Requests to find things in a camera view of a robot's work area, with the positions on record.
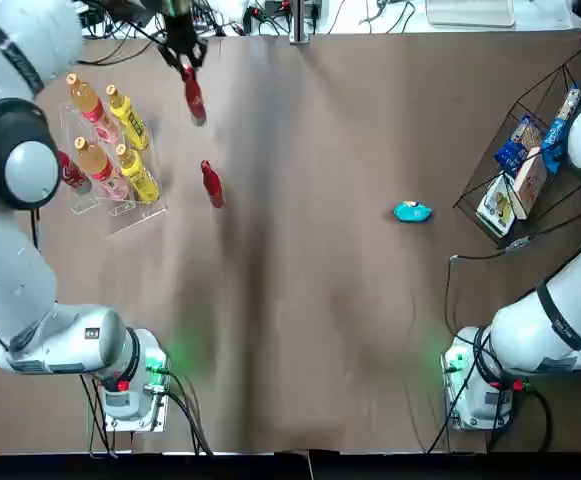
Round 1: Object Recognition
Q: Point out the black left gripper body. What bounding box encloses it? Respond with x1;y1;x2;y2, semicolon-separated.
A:
163;8;197;51

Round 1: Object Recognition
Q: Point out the teal chips packet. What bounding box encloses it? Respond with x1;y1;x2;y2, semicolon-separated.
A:
392;199;434;224

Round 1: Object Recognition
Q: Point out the clear acrylic bottle shelf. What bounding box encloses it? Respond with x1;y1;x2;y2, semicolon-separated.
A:
58;102;170;236

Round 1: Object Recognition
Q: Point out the red cola bottle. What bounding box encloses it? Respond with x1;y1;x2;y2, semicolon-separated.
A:
179;64;209;127
57;149;94;197
199;159;228;209

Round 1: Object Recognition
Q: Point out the black wire basket shelf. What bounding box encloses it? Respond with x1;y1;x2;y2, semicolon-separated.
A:
452;47;581;250

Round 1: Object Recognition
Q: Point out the blue cracker bag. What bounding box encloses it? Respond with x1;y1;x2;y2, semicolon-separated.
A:
494;114;544;174

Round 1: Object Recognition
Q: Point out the aluminium profile post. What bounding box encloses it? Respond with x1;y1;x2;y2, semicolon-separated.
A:
289;0;312;45

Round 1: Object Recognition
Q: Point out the long blue cookie packet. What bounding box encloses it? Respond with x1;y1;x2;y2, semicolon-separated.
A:
541;85;581;175

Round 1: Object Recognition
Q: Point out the black cable with silver plug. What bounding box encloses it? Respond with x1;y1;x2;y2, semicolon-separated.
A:
443;199;581;341

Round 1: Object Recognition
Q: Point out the red and white snack box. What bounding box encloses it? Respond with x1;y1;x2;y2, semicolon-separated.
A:
511;146;549;221

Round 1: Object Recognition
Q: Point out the white plastic tray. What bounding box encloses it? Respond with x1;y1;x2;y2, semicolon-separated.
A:
425;0;516;28

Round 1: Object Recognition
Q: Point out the black looped cable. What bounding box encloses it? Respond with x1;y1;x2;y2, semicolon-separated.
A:
77;29;171;66

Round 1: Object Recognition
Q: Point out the black base cable loop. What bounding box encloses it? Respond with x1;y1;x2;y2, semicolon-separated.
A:
487;384;555;454

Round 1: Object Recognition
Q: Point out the yellow and white snack packet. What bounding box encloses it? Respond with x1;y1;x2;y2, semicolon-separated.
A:
474;172;517;239

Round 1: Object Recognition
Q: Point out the black base cable bundle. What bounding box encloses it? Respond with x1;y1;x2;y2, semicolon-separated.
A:
157;367;216;457

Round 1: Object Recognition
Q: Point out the orange tea bottle red label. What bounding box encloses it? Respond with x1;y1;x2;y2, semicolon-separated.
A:
65;73;122;144
73;136;132;201

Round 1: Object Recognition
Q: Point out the tea bottle yellow label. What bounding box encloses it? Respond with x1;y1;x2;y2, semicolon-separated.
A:
114;143;162;204
105;84;151;151

